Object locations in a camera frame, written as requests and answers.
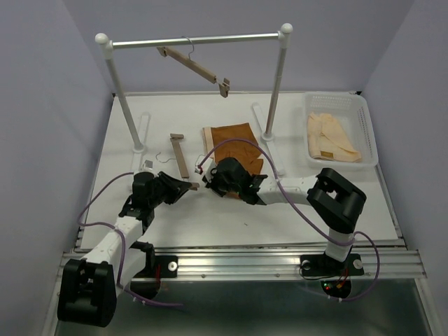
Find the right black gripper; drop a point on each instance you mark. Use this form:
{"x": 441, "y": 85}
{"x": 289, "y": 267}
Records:
{"x": 214, "y": 172}

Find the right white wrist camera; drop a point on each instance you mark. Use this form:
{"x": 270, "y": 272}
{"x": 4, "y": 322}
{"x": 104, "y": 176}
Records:
{"x": 204, "y": 169}

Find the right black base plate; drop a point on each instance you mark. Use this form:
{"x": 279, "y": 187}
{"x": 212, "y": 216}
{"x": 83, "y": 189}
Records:
{"x": 334, "y": 276}

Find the beige underwear in basket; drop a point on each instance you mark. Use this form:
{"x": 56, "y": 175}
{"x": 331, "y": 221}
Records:
{"x": 327, "y": 140}

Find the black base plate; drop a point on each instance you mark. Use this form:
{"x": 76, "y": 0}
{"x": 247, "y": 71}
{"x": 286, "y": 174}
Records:
{"x": 334, "y": 276}
{"x": 148, "y": 282}

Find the white plastic basket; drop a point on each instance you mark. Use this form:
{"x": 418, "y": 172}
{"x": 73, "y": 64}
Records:
{"x": 353, "y": 114}

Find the brown underwear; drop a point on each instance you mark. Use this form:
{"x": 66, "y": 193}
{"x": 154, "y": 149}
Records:
{"x": 234, "y": 141}

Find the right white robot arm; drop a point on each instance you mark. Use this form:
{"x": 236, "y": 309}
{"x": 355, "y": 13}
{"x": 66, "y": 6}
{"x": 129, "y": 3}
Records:
{"x": 336, "y": 200}

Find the wooden clip hanger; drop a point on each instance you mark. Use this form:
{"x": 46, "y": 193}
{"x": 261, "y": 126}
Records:
{"x": 184, "y": 175}
{"x": 185, "y": 60}

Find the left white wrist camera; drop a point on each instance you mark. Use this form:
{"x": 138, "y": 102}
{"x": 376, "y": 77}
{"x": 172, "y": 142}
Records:
{"x": 147, "y": 165}

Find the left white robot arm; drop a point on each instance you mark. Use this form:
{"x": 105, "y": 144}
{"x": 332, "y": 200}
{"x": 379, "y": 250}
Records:
{"x": 91, "y": 285}

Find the aluminium mounting rail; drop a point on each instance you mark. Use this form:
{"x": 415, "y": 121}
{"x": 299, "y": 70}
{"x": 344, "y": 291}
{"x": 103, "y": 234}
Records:
{"x": 275, "y": 263}

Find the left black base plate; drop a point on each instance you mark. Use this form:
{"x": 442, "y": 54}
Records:
{"x": 148, "y": 282}

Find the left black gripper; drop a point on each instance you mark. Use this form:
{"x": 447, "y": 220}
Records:
{"x": 176, "y": 187}

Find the white metal clothes rack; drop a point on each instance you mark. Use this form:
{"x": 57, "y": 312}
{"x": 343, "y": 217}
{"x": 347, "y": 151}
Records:
{"x": 139, "y": 132}

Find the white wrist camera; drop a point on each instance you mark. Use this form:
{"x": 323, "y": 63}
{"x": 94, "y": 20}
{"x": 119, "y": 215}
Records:
{"x": 204, "y": 169}
{"x": 147, "y": 165}

